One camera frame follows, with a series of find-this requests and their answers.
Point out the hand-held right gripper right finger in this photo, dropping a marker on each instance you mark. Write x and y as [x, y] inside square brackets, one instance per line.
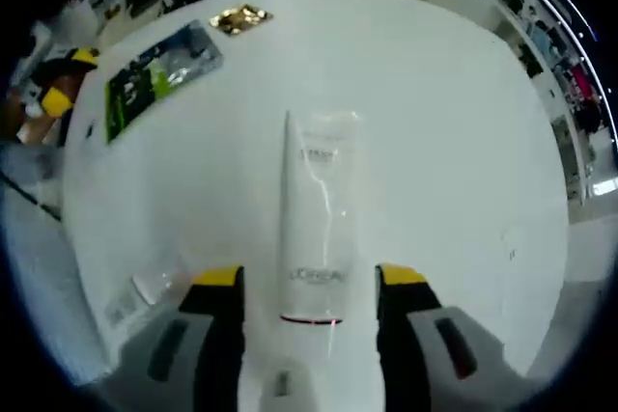
[403, 335]

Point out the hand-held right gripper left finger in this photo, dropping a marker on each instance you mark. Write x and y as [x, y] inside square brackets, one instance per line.
[219, 335]

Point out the green black skincare sachet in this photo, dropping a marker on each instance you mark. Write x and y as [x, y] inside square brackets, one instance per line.
[140, 89]

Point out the large white skincare tube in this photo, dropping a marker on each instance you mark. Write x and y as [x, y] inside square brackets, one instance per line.
[309, 219]

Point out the gold foil skincare sachet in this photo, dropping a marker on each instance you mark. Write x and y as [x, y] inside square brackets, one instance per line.
[240, 19]

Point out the person's striped shirt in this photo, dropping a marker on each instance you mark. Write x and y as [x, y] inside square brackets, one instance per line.
[29, 262]

